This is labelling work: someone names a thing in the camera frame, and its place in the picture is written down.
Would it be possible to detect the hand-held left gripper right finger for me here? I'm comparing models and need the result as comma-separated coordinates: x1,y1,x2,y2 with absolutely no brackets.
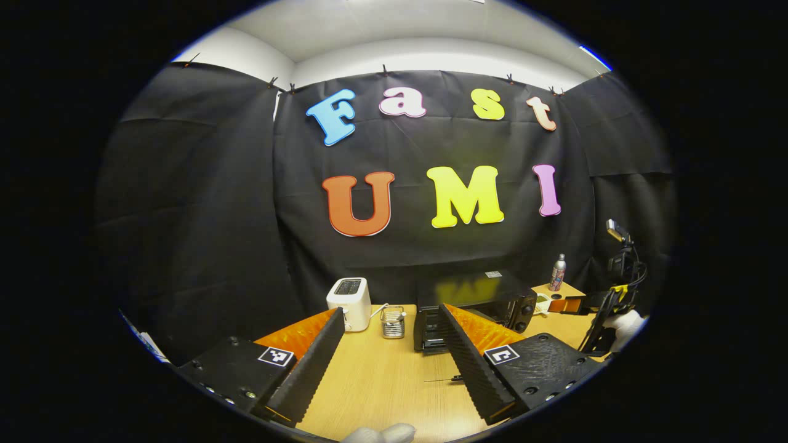
435,302,602,426

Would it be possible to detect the white toaster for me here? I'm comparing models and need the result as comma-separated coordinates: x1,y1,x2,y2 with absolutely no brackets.
326,277,372,333

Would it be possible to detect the black electric oven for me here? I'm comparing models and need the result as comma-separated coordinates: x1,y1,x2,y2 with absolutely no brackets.
414,271,538,354

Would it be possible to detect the white side desk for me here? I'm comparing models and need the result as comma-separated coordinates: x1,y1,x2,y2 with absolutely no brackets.
123,314,171,365

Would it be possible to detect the black backdrop cloth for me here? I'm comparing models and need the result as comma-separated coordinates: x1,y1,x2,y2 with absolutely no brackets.
95,62,678,367

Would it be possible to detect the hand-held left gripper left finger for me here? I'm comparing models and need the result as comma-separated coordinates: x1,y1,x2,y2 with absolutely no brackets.
174,306,346,426

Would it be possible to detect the wire mesh basket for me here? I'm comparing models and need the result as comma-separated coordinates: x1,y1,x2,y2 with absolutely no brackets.
380,306,406,340

